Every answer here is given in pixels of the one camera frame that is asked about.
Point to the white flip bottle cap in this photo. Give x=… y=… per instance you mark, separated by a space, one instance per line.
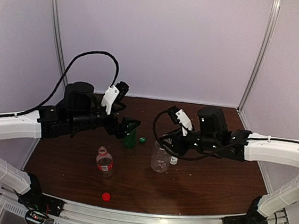
x=173 y=160

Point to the clear bottle red label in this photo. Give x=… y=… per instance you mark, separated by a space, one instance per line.
x=104 y=162

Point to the red bottle cap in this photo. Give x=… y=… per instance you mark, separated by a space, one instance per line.
x=106 y=197

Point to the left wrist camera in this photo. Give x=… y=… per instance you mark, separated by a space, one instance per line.
x=114 y=94

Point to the green plastic bottle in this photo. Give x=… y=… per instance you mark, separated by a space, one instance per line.
x=129 y=140

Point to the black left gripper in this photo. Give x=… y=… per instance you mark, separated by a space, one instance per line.
x=121 y=131

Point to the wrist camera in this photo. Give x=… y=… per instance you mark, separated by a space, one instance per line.
x=179 y=117
x=114 y=94

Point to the aluminium post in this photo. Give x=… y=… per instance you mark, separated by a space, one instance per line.
x=57 y=35
x=269 y=31

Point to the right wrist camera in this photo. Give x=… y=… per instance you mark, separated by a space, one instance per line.
x=179 y=117

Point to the clear bottle white cap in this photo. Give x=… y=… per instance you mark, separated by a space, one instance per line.
x=160 y=159

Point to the left circuit board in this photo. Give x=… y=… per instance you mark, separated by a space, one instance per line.
x=35 y=217

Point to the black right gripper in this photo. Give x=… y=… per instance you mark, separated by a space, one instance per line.
x=178 y=147

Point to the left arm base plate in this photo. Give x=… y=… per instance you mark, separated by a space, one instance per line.
x=45 y=204

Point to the green bottle cap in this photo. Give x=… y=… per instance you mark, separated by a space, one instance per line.
x=142 y=140

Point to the left rear aluminium post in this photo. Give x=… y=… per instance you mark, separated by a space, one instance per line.
x=57 y=35

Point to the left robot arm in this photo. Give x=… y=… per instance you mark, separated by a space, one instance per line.
x=79 y=110

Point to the right rear aluminium post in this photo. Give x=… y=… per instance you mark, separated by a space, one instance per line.
x=269 y=31

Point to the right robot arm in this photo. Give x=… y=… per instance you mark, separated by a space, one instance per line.
x=214 y=139

